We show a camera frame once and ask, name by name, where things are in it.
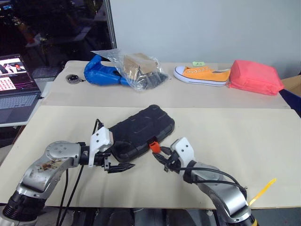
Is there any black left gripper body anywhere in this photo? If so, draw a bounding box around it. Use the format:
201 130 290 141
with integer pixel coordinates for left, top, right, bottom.
94 151 113 174

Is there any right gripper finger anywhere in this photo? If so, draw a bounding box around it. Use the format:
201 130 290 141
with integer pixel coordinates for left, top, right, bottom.
152 152 169 166
159 146 174 158

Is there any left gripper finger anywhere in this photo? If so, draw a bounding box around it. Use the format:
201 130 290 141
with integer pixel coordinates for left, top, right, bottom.
112 141 132 152
107 162 135 175

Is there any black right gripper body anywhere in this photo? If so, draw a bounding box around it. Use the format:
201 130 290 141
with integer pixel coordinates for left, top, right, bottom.
163 151 183 174

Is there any black hard case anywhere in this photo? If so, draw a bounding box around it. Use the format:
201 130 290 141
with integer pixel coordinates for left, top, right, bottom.
108 104 176 163

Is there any blue plastic bag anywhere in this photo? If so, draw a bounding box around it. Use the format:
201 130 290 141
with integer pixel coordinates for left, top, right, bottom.
84 54 130 87

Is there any clear plastic bag with contents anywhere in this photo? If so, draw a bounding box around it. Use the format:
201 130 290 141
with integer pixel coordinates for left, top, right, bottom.
90 48 170 92

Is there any small round metal tin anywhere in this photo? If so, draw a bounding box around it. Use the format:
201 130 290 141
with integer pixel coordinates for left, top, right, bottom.
65 73 81 84

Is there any orange canvas sneaker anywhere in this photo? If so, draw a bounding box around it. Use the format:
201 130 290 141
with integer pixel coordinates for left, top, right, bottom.
173 65 232 87

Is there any yellow tape strip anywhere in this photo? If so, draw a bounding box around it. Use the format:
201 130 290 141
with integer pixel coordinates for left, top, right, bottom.
248 178 277 207

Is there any open grey laptop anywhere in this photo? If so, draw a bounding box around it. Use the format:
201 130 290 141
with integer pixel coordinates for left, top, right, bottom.
0 54 45 126

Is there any pink fabric pouch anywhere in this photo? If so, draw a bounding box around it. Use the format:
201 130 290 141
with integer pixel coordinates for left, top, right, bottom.
226 59 285 96

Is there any brown cardboard box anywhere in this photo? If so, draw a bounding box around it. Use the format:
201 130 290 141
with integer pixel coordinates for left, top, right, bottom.
280 75 301 97

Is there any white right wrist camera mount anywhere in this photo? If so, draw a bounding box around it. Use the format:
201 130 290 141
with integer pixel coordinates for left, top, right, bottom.
169 137 196 174

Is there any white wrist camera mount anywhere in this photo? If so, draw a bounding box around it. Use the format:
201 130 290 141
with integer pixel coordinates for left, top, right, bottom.
169 137 196 174
88 127 115 168

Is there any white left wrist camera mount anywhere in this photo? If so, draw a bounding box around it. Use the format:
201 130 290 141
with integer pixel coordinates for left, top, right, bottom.
88 127 115 168

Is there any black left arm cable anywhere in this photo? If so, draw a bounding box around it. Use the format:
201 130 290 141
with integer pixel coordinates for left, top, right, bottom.
56 118 104 226

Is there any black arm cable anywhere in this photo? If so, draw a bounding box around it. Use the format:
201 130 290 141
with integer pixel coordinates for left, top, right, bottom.
177 166 248 197
56 118 104 226

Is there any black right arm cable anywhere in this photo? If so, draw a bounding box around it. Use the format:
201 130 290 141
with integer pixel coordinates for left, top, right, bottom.
177 166 248 197

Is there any silver metal post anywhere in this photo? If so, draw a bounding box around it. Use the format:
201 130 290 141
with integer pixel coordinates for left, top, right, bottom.
104 0 118 49

